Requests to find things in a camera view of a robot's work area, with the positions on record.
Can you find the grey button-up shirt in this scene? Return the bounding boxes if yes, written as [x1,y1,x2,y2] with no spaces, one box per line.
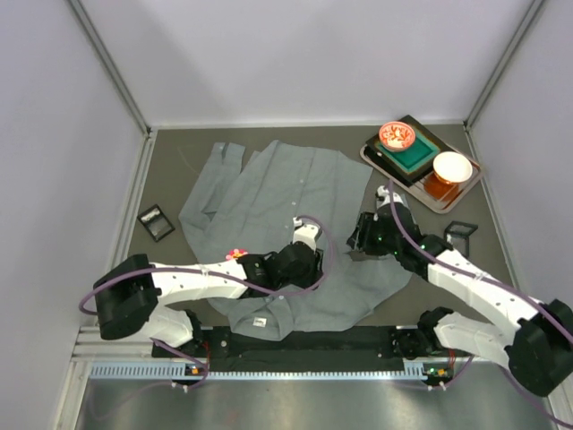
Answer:
[179,141,411,341]

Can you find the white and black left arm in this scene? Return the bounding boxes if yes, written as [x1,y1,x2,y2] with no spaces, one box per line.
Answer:
[93,242,323,349]

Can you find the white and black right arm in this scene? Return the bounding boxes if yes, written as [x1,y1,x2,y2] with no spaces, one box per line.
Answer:
[347,202,572,397]

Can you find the black rectangular tray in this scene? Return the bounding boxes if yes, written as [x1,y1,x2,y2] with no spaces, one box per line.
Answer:
[363,116,452,187]

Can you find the amber glass dish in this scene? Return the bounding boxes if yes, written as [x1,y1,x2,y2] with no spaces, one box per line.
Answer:
[423,173,459,202]

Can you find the black right jewellery box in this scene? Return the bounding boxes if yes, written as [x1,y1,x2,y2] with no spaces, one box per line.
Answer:
[443,220,478,257]

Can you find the black jewellery box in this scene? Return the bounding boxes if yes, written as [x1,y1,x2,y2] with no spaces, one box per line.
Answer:
[137,204,175,243]
[443,220,478,257]

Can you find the green square dish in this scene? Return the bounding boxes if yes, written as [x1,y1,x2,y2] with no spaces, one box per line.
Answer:
[378,133,440,175]

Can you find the white and orange cup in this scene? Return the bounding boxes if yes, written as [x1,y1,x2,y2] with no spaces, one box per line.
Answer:
[432,151,473,184]

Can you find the red patterned bowl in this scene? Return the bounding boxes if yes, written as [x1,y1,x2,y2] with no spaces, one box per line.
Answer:
[379,121,415,152]

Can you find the brown plastic tray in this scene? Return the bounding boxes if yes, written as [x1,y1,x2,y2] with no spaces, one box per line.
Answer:
[359,145,483,214]

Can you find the black left jewellery box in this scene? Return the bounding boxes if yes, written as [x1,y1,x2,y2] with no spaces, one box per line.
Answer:
[137,204,175,243]

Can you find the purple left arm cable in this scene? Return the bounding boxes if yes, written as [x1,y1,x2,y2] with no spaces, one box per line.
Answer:
[78,214,333,391]

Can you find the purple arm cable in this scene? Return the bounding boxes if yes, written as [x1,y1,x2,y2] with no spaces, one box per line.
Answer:
[387,180,573,426]
[78,214,333,391]

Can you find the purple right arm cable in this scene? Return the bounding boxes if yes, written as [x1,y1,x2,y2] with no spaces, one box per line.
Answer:
[387,180,573,426]

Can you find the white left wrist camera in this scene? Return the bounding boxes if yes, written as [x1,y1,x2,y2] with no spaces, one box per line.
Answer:
[292,218,321,251]

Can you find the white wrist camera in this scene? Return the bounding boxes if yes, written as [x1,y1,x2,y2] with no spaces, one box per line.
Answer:
[292,218,321,251]
[375,185,406,210]

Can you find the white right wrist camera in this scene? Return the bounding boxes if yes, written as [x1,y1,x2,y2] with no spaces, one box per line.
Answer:
[375,185,406,210]

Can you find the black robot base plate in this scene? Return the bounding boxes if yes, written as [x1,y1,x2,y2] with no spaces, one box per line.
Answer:
[179,326,465,373]

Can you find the grey slotted cable duct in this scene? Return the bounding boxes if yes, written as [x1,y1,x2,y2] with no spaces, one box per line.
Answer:
[89,360,449,381]

